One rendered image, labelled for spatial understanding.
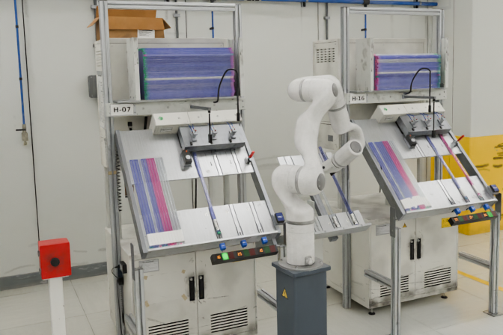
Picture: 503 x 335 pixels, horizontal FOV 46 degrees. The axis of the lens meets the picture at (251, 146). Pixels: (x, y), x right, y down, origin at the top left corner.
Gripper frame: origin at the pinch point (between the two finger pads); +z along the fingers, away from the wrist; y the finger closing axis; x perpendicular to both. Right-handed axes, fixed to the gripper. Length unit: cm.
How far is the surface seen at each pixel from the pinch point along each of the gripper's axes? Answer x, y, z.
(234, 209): 6.5, 44.5, 20.0
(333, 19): -181, -139, 111
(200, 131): -40, 50, 24
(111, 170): -32, 94, 47
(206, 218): 9, 60, 20
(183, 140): -35, 61, 24
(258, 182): -7.0, 26.0, 22.0
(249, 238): 23, 42, 17
